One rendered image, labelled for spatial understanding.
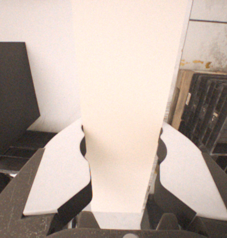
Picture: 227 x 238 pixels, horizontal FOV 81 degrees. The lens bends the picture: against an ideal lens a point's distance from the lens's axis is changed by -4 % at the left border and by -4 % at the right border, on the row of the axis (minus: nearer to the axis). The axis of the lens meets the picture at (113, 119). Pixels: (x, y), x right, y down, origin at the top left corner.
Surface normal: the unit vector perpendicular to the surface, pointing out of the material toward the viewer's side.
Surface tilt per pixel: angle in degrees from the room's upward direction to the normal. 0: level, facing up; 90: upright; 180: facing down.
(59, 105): 0
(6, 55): 90
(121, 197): 0
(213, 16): 0
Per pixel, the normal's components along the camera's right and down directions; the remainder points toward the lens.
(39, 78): -0.02, 0.48
